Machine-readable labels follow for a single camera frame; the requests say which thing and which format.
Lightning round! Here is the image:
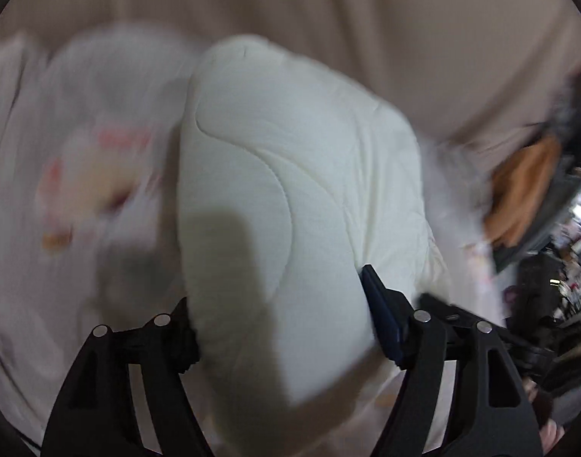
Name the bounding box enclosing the cream quilted jacket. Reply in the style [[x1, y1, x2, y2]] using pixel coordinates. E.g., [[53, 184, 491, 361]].
[[178, 36, 447, 453]]

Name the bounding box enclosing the orange brown cloth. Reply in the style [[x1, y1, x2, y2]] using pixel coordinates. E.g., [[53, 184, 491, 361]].
[[484, 134, 561, 248]]

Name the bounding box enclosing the beige curtain fabric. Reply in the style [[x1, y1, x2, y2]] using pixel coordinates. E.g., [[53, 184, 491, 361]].
[[0, 0, 581, 162]]

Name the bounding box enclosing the grey printed fleece blanket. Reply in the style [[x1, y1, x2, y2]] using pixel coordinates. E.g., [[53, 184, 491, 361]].
[[0, 26, 503, 456]]

